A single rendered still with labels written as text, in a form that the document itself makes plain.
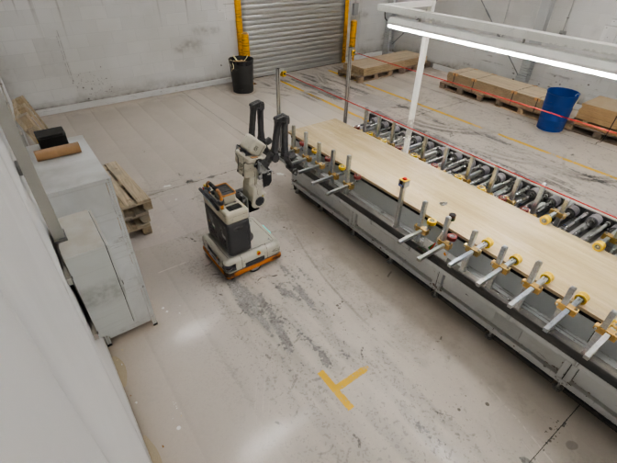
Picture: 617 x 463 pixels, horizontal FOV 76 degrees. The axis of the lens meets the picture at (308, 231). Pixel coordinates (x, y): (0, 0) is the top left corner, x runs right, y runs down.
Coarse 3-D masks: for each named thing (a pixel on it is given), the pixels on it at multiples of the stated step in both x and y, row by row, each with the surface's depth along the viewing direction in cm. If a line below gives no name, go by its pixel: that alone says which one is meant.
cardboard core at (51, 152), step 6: (66, 144) 300; (72, 144) 301; (78, 144) 303; (42, 150) 292; (48, 150) 294; (54, 150) 295; (60, 150) 297; (66, 150) 299; (72, 150) 301; (78, 150) 304; (36, 156) 290; (42, 156) 292; (48, 156) 294; (54, 156) 297; (60, 156) 300
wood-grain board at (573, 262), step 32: (320, 128) 520; (352, 128) 522; (352, 160) 448; (384, 160) 449; (416, 160) 450; (416, 192) 394; (448, 192) 395; (480, 192) 396; (480, 224) 352; (512, 224) 353; (544, 256) 318; (576, 256) 318; (608, 256) 319; (608, 288) 290
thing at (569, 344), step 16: (320, 176) 457; (336, 192) 436; (368, 208) 406; (384, 224) 388; (416, 240) 362; (448, 272) 340; (464, 272) 331; (480, 288) 318; (496, 304) 311; (528, 320) 292; (544, 336) 285; (560, 336) 279; (576, 352) 270; (592, 368) 264; (608, 368) 259
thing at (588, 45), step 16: (432, 0) 372; (416, 16) 318; (432, 16) 307; (448, 16) 298; (496, 32) 273; (512, 32) 264; (528, 32) 256; (544, 32) 252; (576, 48) 238; (592, 48) 232; (608, 48) 226; (416, 80) 418; (416, 96) 427
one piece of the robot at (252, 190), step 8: (240, 152) 383; (240, 160) 385; (248, 160) 372; (256, 160) 377; (240, 168) 389; (248, 168) 377; (248, 176) 388; (256, 176) 396; (248, 184) 397; (256, 184) 400; (248, 192) 407; (256, 192) 400; (264, 192) 408; (256, 200) 405; (264, 200) 412
